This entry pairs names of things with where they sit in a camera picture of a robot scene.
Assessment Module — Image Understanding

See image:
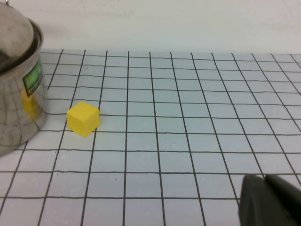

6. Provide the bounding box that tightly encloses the yellow cube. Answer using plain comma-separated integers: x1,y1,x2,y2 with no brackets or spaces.
66,101,101,138

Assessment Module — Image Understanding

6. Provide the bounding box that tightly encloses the stainless steel domed lid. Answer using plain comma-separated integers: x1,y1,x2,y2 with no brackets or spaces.
0,3,40,74

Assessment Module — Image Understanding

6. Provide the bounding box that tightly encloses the stainless steel pot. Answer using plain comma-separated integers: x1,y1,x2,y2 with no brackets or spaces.
0,0,49,157

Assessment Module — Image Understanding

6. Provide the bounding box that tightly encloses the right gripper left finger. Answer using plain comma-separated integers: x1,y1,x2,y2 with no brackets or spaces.
238,174,301,226

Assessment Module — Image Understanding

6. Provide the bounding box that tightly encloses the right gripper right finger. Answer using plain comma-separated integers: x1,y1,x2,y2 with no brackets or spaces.
265,174,301,220

